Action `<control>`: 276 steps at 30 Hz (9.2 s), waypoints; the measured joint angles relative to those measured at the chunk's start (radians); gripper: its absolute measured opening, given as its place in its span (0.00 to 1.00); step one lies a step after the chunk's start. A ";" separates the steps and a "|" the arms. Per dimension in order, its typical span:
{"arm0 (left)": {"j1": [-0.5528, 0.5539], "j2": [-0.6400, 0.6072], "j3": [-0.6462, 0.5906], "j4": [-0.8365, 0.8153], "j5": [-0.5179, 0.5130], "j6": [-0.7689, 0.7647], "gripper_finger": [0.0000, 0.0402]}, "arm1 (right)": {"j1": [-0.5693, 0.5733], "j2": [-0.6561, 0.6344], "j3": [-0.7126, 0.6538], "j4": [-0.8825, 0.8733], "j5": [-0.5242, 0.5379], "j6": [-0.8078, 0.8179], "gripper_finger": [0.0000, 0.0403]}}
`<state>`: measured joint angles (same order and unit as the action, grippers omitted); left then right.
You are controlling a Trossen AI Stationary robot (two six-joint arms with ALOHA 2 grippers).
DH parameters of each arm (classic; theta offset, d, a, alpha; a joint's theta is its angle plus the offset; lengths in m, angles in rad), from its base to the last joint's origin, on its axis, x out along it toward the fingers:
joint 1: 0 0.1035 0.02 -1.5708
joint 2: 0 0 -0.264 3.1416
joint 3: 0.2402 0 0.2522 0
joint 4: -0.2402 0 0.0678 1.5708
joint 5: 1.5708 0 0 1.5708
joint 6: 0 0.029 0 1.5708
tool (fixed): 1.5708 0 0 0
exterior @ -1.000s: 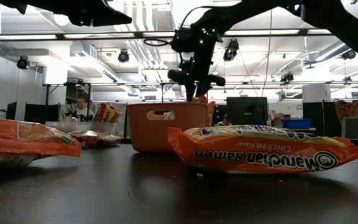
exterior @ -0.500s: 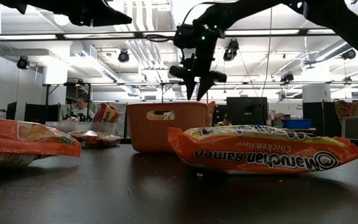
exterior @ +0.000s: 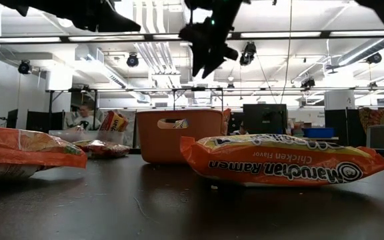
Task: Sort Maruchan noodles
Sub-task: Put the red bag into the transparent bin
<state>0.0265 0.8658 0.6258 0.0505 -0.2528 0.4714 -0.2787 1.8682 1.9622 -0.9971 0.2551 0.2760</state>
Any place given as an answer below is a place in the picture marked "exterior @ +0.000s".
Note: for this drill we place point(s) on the blue Maruchan ramen pack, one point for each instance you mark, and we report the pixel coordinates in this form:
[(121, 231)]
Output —
[(181, 124)]

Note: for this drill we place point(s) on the white marbled panel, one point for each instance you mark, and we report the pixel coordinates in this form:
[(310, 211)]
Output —
[(132, 133)]

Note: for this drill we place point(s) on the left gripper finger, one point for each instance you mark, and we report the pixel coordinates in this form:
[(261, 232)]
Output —
[(118, 23)]

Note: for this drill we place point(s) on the orange Maruchan ramen pack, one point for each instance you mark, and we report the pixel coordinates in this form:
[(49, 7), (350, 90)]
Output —
[(28, 153), (227, 121), (278, 160)]

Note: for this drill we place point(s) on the stack of coloured items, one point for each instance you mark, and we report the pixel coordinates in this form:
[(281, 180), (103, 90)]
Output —
[(297, 131)]

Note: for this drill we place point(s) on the long ceiling light bar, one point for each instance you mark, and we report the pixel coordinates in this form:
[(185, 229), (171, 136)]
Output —
[(278, 36)]

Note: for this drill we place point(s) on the black room partition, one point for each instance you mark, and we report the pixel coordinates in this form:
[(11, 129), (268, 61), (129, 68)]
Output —
[(335, 123), (38, 120)]

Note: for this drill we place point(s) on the blue storage bin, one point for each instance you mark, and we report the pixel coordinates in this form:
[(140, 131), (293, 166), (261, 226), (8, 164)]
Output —
[(318, 133)]

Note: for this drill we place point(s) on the orange plastic bin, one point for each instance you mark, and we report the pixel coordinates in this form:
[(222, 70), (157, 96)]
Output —
[(152, 146)]

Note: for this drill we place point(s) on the black background monitor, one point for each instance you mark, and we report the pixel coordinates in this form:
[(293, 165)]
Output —
[(265, 118)]

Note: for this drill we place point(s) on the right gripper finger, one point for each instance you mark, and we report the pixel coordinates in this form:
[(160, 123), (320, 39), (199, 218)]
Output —
[(213, 65), (198, 63)]

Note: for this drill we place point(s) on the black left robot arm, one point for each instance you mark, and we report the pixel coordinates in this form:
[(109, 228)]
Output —
[(55, 8)]

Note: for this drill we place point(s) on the orange patterned cloth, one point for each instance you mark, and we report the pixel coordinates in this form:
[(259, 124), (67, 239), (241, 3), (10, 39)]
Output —
[(373, 120)]

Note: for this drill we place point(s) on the person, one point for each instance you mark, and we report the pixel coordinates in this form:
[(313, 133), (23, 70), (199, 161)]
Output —
[(242, 128), (85, 121)]

